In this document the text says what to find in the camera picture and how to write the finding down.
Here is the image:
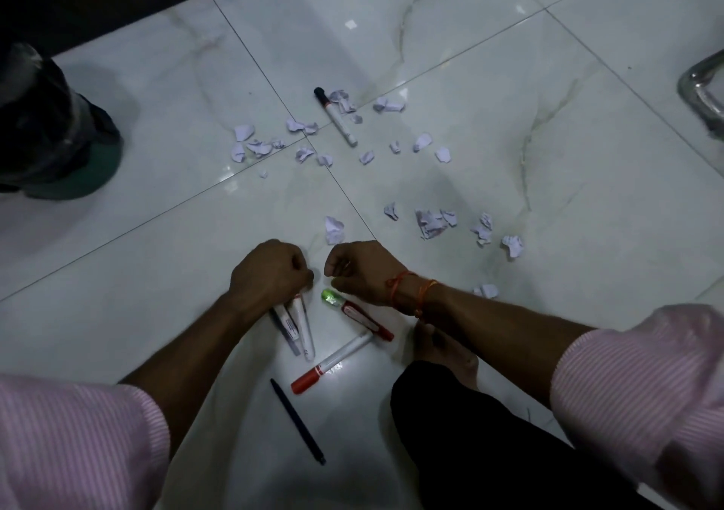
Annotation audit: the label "person's black trouser leg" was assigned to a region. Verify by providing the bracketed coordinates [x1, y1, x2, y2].
[390, 360, 664, 510]

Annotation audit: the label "person's right forearm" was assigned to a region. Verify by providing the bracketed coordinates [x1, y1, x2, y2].
[391, 278, 596, 410]

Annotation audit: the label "black pen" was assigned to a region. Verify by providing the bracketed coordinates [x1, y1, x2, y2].
[269, 378, 327, 467]

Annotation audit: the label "red marker with green cap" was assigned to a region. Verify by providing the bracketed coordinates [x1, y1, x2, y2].
[321, 289, 395, 342]

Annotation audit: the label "scattered torn paper scraps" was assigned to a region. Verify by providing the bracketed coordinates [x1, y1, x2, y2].
[230, 89, 525, 300]

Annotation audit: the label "white marker with black cap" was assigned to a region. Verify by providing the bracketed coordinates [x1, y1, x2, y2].
[313, 87, 359, 149]

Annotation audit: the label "bin with black bag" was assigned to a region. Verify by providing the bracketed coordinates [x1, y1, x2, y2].
[0, 42, 124, 201]

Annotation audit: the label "chrome chair leg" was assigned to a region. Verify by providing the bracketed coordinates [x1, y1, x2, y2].
[677, 49, 724, 142]

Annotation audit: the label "pink striped left shirt sleeve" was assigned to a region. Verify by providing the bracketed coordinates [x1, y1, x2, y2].
[0, 373, 171, 510]

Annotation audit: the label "pink striped shirt sleeve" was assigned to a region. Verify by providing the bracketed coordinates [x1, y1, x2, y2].
[0, 373, 171, 510]
[551, 304, 724, 510]

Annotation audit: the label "pink striped right shirt sleeve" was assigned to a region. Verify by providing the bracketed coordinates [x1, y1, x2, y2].
[551, 304, 724, 510]

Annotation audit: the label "white marker with blue label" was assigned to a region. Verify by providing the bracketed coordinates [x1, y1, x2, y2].
[270, 304, 302, 357]

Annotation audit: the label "white marker with red cap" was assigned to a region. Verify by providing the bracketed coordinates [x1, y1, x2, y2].
[290, 330, 377, 395]

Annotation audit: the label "white marker with red label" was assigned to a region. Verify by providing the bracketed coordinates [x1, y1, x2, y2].
[287, 294, 316, 363]

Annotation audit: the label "orange thread wristband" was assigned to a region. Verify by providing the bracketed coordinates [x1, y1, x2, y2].
[413, 279, 440, 319]
[386, 270, 419, 308]

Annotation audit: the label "person's left hand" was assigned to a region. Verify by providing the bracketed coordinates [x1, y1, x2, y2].
[228, 239, 315, 316]

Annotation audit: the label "person's right hand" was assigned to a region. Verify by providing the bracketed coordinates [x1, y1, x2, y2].
[324, 240, 400, 307]

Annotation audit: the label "person's bare foot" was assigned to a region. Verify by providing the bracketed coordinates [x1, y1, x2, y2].
[412, 320, 480, 391]

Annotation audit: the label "person's left forearm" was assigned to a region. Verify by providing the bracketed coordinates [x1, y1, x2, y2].
[118, 292, 255, 459]

